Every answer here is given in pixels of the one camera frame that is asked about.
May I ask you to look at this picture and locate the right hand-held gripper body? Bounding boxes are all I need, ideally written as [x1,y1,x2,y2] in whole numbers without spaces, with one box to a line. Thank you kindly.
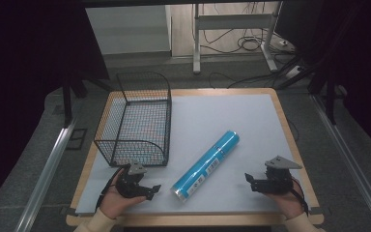
[254,155,303,195]

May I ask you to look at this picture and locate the aluminium rail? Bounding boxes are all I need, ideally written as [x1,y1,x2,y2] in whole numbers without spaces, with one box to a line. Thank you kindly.
[311,94,371,232]
[14,118,78,232]

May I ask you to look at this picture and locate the blue wrapped roll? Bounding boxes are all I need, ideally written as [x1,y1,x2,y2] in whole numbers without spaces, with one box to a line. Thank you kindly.
[170,130,241,204]

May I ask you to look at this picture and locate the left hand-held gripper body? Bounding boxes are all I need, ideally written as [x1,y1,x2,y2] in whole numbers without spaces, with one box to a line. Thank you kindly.
[115,162,153,199]

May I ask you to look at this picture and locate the white power strip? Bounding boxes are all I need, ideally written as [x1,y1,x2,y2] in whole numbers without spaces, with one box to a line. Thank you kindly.
[284,65,304,80]

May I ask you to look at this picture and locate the hand-held gripper black cable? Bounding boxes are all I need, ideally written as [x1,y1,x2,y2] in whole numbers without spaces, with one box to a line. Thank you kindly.
[95,165,125,211]
[289,176,310,217]

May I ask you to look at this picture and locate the person's left hand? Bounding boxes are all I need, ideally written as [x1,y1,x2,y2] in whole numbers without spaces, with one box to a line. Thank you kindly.
[99,168,148,220]

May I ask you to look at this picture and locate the wooden table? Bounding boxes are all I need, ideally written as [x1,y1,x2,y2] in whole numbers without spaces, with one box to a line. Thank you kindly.
[65,87,326,227]

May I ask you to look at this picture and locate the white metal desk frame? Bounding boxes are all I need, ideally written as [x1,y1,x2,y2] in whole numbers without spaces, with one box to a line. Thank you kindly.
[191,1,284,75]

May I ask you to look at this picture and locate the left hand-held gripper black cable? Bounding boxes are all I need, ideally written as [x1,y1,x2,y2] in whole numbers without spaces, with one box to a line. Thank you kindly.
[95,165,125,211]

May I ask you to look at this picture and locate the black metal stand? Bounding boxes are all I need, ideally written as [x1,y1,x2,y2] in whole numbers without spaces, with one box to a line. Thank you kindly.
[306,64,340,126]
[60,72,113,129]

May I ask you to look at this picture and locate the person's right hand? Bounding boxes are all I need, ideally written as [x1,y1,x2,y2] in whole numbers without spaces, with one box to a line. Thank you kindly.
[265,177,307,220]

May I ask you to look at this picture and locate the black floor plate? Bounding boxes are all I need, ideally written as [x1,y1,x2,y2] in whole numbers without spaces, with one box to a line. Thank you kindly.
[65,128,88,151]

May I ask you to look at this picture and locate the black wire mesh basket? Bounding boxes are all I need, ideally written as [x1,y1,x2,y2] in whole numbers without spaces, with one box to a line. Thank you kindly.
[93,71,173,168]

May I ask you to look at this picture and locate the right hand-held gripper black cable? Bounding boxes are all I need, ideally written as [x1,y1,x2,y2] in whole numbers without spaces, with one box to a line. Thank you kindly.
[289,176,310,217]

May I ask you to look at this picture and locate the white table mat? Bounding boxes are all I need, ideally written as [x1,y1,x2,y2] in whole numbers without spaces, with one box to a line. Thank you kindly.
[74,93,304,216]

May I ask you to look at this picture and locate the black floor cables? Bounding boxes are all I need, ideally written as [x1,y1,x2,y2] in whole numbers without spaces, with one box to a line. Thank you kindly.
[202,3,299,90]

